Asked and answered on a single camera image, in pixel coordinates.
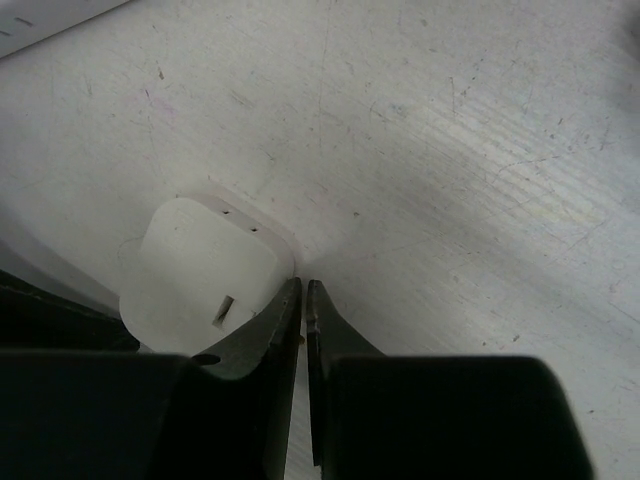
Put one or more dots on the small white plug adapter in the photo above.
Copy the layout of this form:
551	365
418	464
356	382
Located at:
203	269

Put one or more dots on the white multicolour power strip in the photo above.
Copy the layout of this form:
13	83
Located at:
26	22

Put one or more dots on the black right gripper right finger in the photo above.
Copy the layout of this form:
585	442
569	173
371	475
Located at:
375	416

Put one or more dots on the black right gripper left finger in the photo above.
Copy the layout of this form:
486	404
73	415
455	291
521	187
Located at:
79	400

